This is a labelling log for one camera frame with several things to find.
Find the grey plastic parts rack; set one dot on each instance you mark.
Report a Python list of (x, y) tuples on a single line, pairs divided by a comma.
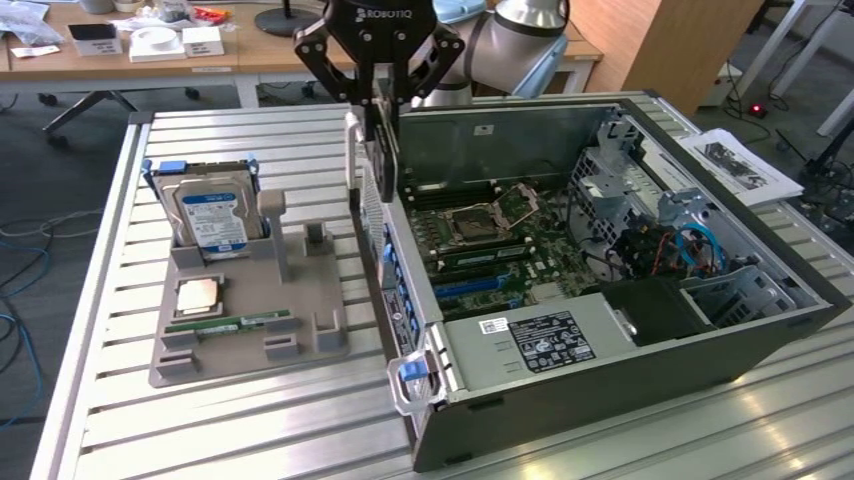
[(267, 300)]

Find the grey cup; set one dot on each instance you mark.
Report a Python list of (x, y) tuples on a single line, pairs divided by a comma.
[(97, 6)]

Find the black Nvidia graphics card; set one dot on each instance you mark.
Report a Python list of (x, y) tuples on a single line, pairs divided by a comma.
[(387, 160)]

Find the white box with black top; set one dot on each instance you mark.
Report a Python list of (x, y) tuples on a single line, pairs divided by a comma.
[(100, 47)]

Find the silver CPU chip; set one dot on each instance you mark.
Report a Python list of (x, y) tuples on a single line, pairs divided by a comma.
[(196, 295)]

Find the white desk frame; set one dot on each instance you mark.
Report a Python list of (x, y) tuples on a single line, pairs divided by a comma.
[(774, 40)]

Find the black chair base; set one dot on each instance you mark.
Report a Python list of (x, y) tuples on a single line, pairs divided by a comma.
[(87, 102)]

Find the green motherboard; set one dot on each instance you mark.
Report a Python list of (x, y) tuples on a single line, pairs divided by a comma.
[(554, 260)]

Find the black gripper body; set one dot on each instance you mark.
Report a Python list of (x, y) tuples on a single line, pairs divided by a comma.
[(383, 30)]

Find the white tape roll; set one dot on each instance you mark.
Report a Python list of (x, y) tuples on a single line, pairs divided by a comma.
[(141, 39)]

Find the blue expansion slot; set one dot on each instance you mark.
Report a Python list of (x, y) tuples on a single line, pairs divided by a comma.
[(467, 289)]

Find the open black PC case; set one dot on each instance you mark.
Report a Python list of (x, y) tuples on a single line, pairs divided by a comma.
[(600, 400)]

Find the silver chipset heat sink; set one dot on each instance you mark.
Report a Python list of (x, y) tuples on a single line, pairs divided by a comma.
[(550, 294)]

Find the black tripod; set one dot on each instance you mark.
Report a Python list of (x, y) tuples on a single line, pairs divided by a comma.
[(830, 150)]

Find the wooden desk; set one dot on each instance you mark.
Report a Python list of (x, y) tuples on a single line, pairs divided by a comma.
[(67, 67)]

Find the wooden cabinet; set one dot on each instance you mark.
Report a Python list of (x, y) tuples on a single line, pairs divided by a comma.
[(681, 50)]

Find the flat white box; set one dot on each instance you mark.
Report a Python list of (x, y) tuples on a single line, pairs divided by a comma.
[(156, 56)]

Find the red packet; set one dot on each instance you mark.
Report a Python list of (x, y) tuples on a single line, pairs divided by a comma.
[(208, 15)]

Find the clear plastic bag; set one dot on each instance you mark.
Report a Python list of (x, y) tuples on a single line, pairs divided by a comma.
[(27, 25)]

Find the green loose RAM stick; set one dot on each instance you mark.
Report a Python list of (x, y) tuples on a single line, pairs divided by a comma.
[(227, 322)]

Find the small white card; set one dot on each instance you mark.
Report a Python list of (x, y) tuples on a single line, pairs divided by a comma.
[(33, 51)]

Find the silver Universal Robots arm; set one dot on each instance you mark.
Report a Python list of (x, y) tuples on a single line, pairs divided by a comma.
[(507, 40)]

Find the black round lamp base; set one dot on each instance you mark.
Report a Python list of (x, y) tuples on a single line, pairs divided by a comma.
[(276, 22)]

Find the printed paper stack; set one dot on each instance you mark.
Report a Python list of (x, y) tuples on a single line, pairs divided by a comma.
[(741, 165)]

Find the grey power supply unit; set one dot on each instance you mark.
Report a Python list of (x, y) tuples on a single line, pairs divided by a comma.
[(480, 360)]

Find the metal disk bay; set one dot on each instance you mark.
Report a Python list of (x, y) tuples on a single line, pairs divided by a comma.
[(761, 290)]

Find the white labelled box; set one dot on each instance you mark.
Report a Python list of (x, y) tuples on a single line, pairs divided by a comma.
[(200, 47)]

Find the hard disk with blue caddy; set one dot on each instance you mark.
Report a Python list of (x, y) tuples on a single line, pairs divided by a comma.
[(207, 215)]

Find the power strip with red light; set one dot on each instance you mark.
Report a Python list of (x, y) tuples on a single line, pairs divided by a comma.
[(757, 111)]

